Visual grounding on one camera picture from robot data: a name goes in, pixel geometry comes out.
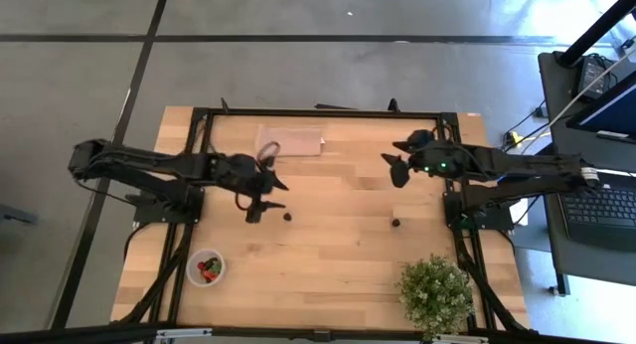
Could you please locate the grey floor object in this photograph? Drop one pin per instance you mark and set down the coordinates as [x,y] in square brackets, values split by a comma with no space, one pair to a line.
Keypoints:
[15,216]

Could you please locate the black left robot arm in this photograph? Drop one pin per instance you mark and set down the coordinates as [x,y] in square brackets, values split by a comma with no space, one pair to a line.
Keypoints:
[149,162]

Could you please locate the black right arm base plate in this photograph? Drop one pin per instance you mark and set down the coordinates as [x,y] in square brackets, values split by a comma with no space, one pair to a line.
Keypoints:
[497,223]

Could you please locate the yellow power plug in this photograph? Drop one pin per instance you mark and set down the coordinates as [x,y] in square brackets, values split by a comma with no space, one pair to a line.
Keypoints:
[514,138]

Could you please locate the black aluminium table frame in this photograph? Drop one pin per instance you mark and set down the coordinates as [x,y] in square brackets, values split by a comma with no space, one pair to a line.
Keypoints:
[323,113]

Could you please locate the black power adapter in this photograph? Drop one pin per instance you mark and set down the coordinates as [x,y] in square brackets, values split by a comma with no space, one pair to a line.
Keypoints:
[591,75]

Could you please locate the black diagonal pole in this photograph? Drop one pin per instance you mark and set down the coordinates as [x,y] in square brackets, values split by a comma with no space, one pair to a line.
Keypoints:
[596,28]

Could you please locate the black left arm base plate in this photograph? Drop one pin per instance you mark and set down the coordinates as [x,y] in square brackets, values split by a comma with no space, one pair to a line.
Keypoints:
[144,215]

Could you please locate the grey side desk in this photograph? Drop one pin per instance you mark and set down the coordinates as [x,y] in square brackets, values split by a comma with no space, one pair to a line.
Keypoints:
[571,150]

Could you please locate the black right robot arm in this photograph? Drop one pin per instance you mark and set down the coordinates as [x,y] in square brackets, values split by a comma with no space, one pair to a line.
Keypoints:
[522,165]

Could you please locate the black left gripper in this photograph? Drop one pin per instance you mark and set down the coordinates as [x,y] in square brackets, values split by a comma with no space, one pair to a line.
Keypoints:
[246,175]

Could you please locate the desk monitor blue screen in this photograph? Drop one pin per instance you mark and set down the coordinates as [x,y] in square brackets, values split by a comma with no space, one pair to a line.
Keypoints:
[616,110]

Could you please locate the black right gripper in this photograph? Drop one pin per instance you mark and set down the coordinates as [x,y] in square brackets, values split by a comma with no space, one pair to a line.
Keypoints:
[439,160]

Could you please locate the artificial green bush plant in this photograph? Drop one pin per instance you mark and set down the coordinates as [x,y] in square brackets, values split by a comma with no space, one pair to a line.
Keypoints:
[437,294]

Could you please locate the pink folded cloth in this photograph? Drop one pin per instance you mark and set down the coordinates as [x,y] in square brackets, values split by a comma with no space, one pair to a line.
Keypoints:
[298,141]

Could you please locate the black rig crossbar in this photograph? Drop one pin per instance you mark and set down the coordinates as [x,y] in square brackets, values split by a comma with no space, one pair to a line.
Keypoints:
[99,334]

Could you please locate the white bowl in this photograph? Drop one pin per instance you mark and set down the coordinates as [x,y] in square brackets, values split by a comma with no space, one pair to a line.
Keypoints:
[195,280]

